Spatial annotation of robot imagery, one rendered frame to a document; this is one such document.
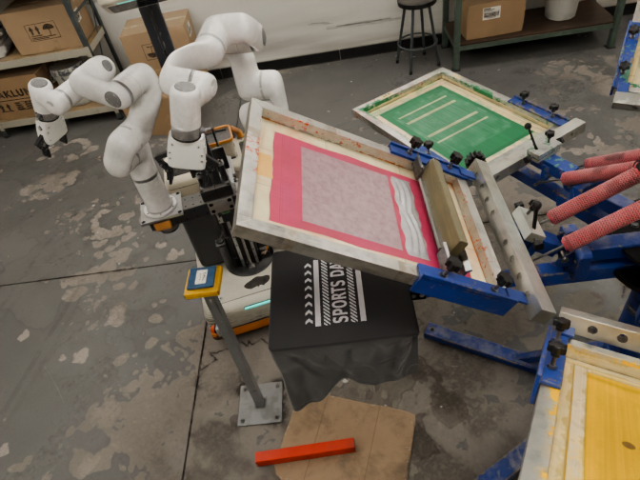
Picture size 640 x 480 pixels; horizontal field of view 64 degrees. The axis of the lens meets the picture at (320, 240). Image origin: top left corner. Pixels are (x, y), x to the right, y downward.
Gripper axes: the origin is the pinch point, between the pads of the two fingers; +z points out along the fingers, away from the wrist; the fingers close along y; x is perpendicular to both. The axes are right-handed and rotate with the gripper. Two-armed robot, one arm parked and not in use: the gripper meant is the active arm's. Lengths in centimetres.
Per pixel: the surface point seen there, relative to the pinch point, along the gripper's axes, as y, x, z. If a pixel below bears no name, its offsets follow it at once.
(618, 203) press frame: -144, -17, 5
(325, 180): -38.7, -3.6, -2.1
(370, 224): -52, 10, 1
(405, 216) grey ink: -64, 2, 4
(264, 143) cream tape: -20.2, -12.0, -7.0
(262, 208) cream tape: -21.0, 16.8, -6.8
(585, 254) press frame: -122, 7, 9
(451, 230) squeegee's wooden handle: -74, 13, -2
